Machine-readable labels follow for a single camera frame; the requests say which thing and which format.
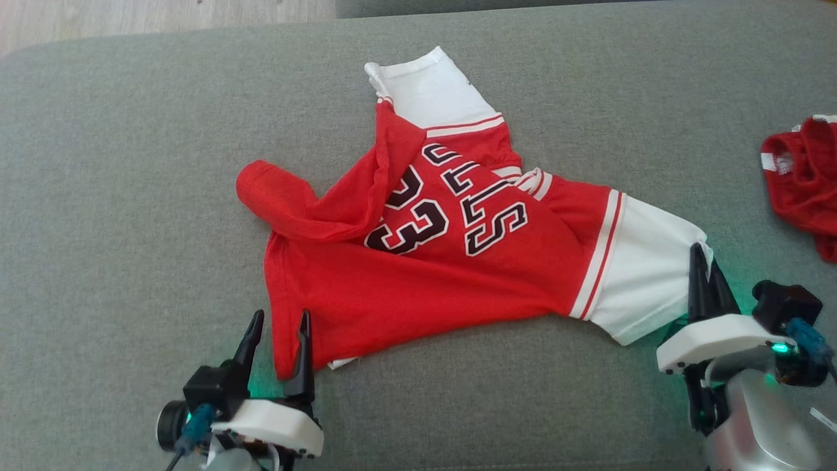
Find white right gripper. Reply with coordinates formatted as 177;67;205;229
656;242;797;436

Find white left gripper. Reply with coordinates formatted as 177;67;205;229
209;309;325;460

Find red white basketball shorts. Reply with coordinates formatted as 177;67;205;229
760;114;837;264

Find red white basketball jersey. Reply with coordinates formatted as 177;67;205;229
235;46;715;381

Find grey sofa seat cushion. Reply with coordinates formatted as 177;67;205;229
0;0;837;471

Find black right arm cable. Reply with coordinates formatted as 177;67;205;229
810;357;837;434

